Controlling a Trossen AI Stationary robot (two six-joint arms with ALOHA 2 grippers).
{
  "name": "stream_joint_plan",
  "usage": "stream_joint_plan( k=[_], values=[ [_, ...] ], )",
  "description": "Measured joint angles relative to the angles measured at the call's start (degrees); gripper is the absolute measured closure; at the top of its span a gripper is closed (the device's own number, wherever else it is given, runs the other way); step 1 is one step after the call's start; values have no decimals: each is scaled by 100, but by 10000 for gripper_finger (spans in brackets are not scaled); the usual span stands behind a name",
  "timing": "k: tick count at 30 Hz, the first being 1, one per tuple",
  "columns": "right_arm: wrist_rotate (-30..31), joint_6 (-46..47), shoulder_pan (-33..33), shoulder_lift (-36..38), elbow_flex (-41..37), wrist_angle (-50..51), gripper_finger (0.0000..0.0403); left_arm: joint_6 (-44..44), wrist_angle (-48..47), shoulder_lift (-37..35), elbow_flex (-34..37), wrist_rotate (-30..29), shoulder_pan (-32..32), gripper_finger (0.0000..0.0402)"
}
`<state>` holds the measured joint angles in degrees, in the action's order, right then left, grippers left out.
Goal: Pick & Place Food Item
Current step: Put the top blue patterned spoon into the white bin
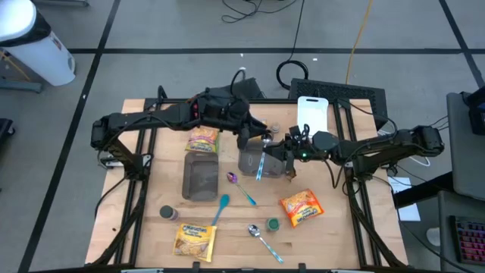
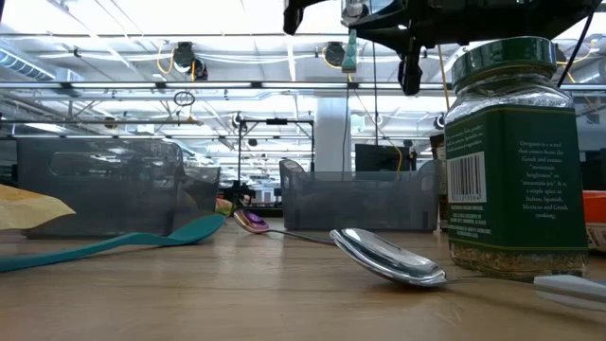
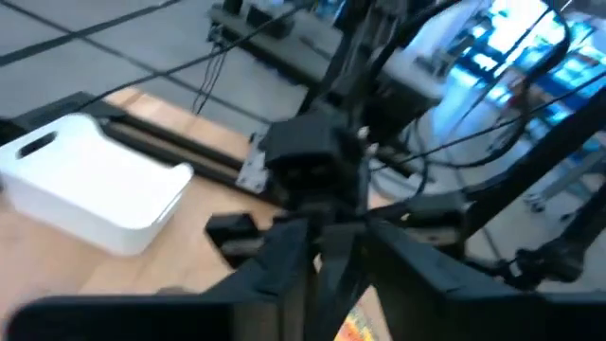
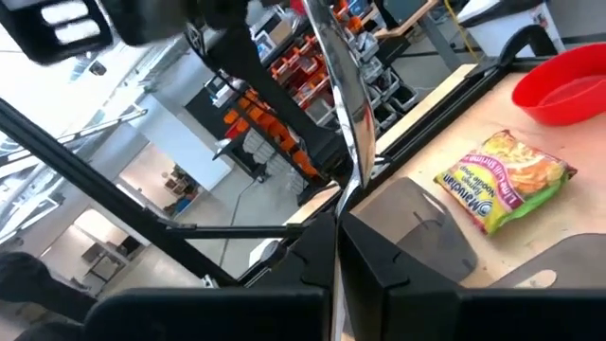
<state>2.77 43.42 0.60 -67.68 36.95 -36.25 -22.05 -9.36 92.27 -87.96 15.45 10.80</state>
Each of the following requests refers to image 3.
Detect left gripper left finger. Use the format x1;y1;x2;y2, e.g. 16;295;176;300
5;217;371;341

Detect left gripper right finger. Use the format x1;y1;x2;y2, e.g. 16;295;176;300
369;221;606;341

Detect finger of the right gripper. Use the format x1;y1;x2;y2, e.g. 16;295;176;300
404;193;468;238
205;212;266;269

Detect orange ramen packet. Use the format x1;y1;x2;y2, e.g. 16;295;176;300
333;306;378;341

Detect white plastic bin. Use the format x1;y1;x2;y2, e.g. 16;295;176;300
0;112;195;257

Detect black cable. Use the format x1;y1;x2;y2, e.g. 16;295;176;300
78;2;309;115

